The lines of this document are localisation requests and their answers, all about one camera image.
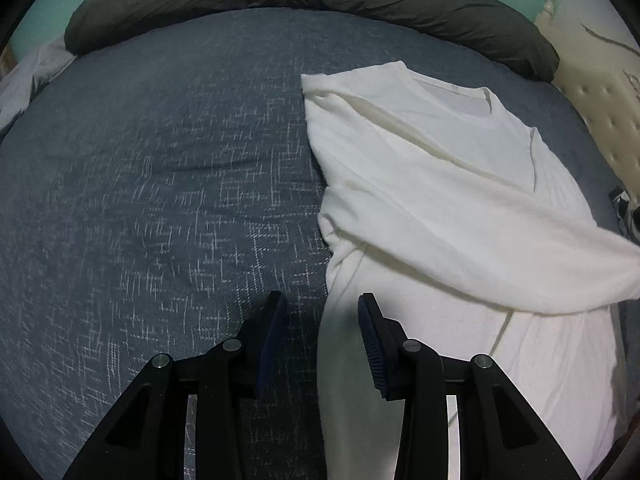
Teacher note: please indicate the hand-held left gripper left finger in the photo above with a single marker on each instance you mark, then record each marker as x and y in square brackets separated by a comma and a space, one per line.
[272, 345]

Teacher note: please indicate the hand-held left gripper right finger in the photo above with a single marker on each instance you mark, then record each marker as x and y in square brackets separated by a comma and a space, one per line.
[372, 345]

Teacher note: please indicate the white t-shirt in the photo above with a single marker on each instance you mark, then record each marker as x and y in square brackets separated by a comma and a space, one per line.
[450, 200]

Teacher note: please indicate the black and white striped garment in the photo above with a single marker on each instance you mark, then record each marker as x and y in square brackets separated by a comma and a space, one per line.
[627, 215]

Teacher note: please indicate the blue-grey bed sheet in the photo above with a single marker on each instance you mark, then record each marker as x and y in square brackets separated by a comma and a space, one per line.
[150, 185]

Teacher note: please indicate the cream tufted headboard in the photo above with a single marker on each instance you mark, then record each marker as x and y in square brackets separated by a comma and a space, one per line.
[600, 90]

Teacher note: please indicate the light grey blanket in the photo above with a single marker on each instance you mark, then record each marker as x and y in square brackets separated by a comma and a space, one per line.
[30, 85]

